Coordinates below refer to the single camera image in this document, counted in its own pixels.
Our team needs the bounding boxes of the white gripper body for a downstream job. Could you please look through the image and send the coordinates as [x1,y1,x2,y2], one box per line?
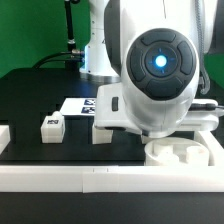
[94,83,224,135]

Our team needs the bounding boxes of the white round stool seat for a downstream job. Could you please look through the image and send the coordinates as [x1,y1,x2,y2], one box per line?
[144,137,210,166]

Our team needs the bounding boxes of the white fiducial marker sheet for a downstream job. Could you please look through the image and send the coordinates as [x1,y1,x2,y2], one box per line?
[60,98,96,116]

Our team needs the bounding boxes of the black vertical pole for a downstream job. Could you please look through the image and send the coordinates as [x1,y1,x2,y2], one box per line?
[64,0,80,51]

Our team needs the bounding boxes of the white U-shaped fence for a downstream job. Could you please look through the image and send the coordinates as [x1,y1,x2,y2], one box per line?
[0,132,224,193]

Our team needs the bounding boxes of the black cables at base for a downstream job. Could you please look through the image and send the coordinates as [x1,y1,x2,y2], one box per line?
[32,49,86,70]

